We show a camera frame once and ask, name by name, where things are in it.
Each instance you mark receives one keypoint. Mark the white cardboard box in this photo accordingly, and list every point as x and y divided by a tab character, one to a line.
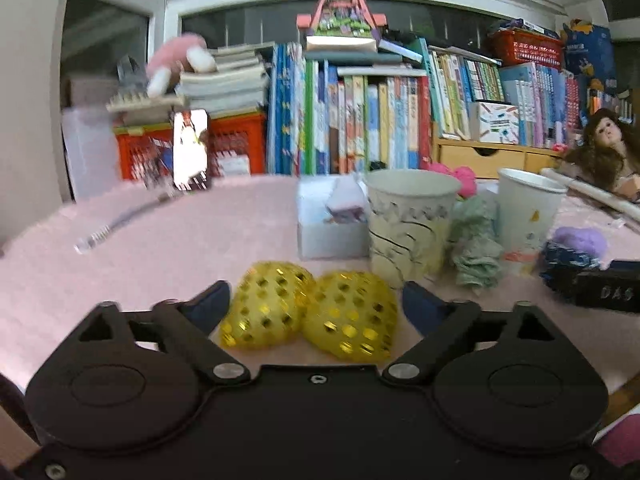
320	234

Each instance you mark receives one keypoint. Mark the yellow sequin bow plush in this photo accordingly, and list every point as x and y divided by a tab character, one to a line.
351	315

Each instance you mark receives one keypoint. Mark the pink plush rabbit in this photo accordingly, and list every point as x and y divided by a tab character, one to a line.
186	53

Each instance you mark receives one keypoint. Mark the red basket on books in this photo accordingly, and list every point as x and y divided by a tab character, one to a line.
518	46

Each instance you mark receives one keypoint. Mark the row of children books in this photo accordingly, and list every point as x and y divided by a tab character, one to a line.
336	112

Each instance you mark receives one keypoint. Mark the wooden drawer organizer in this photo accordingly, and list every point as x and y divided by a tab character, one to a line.
485	159

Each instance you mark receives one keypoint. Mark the white pvc pipe frame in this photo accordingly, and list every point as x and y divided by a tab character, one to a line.
627	210

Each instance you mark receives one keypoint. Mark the pink tablecloth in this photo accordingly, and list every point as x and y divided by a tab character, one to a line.
181	248

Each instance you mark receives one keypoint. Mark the pink bow plush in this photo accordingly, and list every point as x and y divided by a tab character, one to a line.
465	175

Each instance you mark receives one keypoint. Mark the doodled paper cup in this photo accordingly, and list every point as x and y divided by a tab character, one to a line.
409	223

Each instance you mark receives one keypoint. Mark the white cloth hat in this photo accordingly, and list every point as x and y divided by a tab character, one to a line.
347	202

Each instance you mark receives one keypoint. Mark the triangular toy house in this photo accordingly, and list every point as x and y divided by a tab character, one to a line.
342	22

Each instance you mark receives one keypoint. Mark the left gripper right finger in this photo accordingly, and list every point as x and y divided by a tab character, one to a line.
445	327

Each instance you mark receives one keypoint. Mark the green checkered cloth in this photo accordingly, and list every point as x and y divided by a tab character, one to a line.
474	250

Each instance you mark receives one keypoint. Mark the white boxed card set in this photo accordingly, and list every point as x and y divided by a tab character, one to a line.
495	123

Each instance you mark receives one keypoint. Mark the red plastic crate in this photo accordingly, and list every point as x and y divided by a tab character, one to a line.
236	138

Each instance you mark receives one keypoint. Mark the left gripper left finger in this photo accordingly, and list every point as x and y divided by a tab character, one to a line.
185	327

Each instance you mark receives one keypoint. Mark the smartphone on stand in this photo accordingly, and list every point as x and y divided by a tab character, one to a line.
190	151

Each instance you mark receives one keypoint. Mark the stack of paper books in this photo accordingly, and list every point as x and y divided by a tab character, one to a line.
240	84

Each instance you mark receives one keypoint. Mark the white paper cup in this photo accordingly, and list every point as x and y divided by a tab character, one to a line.
527	206

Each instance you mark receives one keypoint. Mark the blue cardboard box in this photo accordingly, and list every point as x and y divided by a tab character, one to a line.
588	51

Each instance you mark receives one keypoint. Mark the brown haired doll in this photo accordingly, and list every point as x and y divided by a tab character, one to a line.
608	156

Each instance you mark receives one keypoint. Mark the dark blue patterned cloth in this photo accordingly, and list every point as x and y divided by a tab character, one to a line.
559	262

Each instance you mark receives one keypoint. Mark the purple plush toy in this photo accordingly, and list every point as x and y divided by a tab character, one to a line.
590	241

